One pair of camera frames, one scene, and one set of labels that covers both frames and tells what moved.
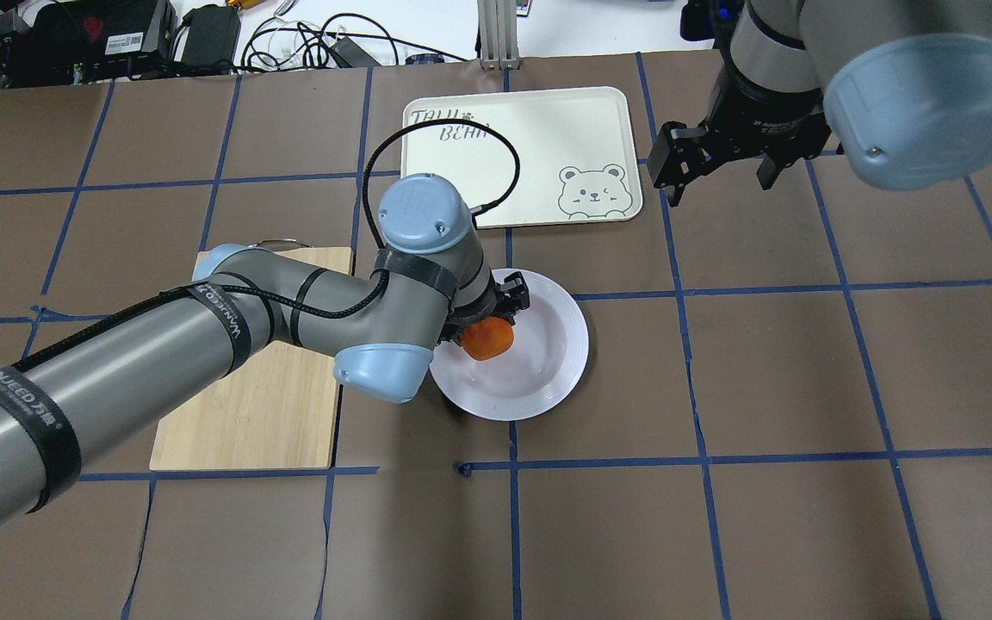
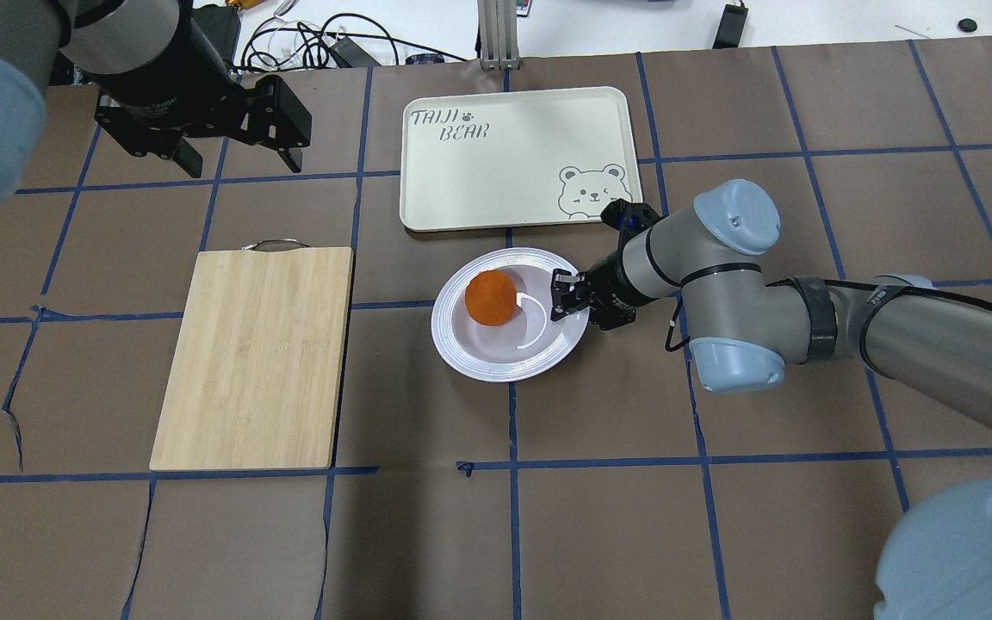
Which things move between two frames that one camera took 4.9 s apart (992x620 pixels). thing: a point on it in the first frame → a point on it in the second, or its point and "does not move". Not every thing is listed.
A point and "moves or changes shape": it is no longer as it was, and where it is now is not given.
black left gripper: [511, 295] → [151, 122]
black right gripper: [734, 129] → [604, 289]
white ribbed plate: [542, 367] moves or changes shape
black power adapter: [212, 36] does not move
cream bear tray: [579, 159] does not move
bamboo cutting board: [276, 412] does not move
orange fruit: [488, 338] moves or changes shape
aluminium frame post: [499, 34] does not move
